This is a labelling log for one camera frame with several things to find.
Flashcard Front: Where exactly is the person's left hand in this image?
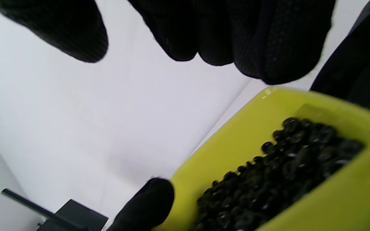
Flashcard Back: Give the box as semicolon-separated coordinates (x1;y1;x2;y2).
107;178;175;231

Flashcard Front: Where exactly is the black cast iron frying pan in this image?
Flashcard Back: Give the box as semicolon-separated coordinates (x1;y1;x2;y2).
310;0;370;138

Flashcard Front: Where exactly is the yellow plastic container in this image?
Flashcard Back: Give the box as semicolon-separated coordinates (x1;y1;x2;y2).
153;86;370;231

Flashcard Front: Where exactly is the black metal rod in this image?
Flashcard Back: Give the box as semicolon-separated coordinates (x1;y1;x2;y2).
0;188;87;231

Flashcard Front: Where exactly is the heap of coffee beans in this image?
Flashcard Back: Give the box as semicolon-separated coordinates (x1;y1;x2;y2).
190;117;365;231

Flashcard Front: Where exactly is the black flat block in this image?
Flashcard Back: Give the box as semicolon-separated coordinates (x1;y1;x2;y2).
38;199;109;231

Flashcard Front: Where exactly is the person's right hand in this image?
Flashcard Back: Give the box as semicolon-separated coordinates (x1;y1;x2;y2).
0;0;336;85

